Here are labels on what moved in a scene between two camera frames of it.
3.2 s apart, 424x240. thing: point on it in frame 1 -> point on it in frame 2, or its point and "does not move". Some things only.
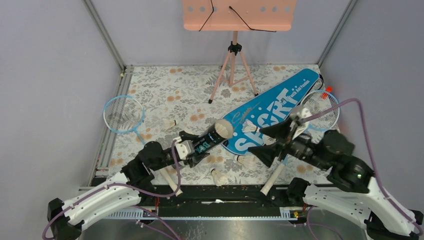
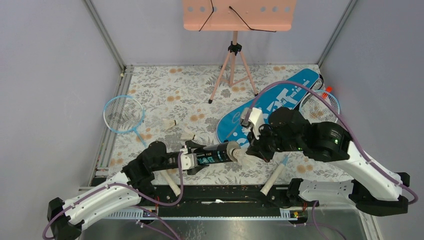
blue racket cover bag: (271, 108) does not move
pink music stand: (273, 16) does not move
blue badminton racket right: (316, 101) does not move
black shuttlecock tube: (220, 130) -> (217, 153)
